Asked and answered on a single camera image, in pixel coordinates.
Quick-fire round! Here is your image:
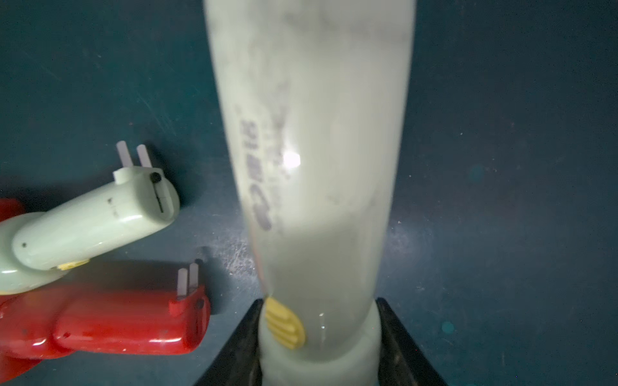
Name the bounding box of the pale green flashlight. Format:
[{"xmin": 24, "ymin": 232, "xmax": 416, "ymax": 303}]
[
  {"xmin": 204, "ymin": 1, "xmax": 416, "ymax": 385},
  {"xmin": 1, "ymin": 141, "xmax": 180, "ymax": 294}
]

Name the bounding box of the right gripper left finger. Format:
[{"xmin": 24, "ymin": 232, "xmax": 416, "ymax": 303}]
[{"xmin": 194, "ymin": 299, "xmax": 264, "ymax": 386}]

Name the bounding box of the dark green table mat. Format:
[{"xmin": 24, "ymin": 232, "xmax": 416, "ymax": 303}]
[{"xmin": 1, "ymin": 1, "xmax": 617, "ymax": 385}]

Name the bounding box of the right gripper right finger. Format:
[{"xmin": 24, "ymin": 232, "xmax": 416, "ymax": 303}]
[{"xmin": 376, "ymin": 298, "xmax": 447, "ymax": 386}]

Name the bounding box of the red flashlight horizontal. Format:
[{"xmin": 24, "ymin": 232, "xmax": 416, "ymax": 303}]
[{"xmin": 1, "ymin": 263, "xmax": 210, "ymax": 360}]

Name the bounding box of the red flashlight upright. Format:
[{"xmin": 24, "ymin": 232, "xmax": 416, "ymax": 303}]
[{"xmin": 1, "ymin": 198, "xmax": 42, "ymax": 384}]

